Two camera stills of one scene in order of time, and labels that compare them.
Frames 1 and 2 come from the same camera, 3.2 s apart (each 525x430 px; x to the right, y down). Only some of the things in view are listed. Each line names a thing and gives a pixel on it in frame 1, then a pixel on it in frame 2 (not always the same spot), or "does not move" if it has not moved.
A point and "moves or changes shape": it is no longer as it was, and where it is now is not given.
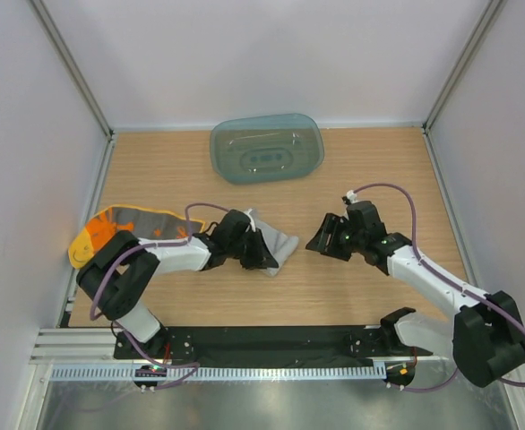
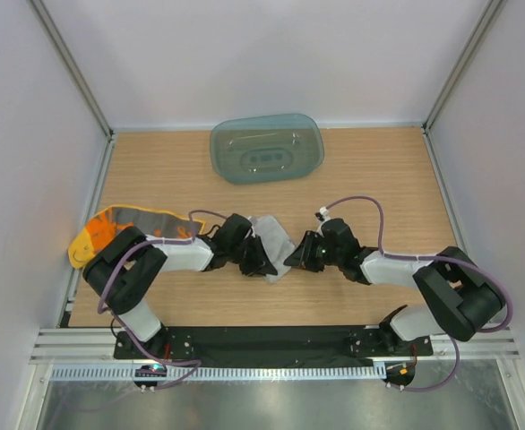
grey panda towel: (279, 245) moves or changes shape
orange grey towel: (147, 222) does not move
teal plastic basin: (265, 148) does not move
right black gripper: (331, 224) -> (303, 256)
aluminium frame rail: (74, 346) does not move
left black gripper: (262, 257) does not move
